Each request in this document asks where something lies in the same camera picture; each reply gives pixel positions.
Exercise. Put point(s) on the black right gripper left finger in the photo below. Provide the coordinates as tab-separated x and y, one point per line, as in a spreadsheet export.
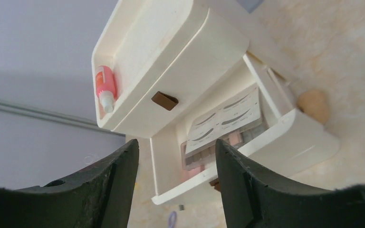
97	196

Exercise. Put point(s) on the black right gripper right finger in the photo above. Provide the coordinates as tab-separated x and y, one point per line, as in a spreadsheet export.
254	196

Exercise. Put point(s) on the pink rectangular sponge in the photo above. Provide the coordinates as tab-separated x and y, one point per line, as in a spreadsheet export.
187	174

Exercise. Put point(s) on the eyebrow stencil sheet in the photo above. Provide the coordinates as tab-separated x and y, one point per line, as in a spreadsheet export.
240	112

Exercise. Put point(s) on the pink spray bottle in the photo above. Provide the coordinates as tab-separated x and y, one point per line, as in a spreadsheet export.
106	89

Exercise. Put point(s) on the tan makeup sponge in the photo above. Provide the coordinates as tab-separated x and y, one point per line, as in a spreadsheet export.
314	103

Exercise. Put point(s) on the white drawer organizer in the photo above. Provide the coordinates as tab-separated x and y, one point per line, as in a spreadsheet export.
175	60

